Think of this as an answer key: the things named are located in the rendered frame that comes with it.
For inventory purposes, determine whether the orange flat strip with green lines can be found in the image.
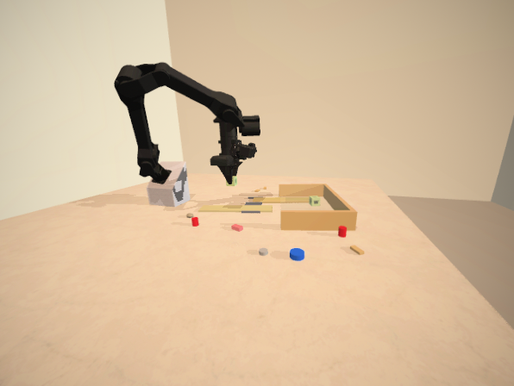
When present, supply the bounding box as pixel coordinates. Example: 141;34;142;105
253;197;280;203

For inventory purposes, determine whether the blue short cylinder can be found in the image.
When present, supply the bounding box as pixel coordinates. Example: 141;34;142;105
290;248;305;262

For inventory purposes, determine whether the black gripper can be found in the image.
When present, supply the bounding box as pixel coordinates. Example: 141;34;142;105
210;136;247;184

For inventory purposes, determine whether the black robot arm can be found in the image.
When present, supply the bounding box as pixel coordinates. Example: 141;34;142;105
114;63;260;184

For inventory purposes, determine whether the tan flat wooden strip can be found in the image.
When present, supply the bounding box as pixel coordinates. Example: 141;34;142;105
350;245;364;255

